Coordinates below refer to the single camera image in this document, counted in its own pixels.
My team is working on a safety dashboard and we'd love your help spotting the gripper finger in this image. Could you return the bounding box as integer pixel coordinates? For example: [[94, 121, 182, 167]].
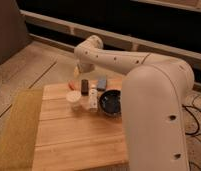
[[74, 67, 79, 76]]

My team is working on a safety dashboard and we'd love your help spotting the dark brown eraser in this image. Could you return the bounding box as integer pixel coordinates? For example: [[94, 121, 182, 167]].
[[81, 79, 89, 95]]

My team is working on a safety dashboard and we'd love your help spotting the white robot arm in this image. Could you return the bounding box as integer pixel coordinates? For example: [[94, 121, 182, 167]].
[[74, 35, 194, 171]]

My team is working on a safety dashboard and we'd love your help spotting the orange red small object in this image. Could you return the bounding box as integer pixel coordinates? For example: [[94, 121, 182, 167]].
[[68, 81, 76, 90]]

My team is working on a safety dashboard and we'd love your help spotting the blue grey block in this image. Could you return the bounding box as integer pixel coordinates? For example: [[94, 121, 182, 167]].
[[97, 78, 107, 91]]

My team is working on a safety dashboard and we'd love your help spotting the white round cup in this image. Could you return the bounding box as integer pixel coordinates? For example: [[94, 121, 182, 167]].
[[66, 91, 81, 110]]

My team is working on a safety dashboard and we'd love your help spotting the black bowl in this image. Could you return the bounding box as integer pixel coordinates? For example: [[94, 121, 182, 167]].
[[99, 90, 121, 117]]

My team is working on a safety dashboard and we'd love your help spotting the wooden board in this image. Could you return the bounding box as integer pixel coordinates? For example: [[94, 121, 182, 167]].
[[32, 83, 128, 171]]

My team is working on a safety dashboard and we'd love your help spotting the grey cabinet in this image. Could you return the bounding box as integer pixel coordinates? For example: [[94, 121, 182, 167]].
[[0, 0, 31, 64]]

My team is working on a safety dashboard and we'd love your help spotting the yellow mat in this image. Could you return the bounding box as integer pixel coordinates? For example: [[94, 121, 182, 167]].
[[0, 89, 43, 171]]

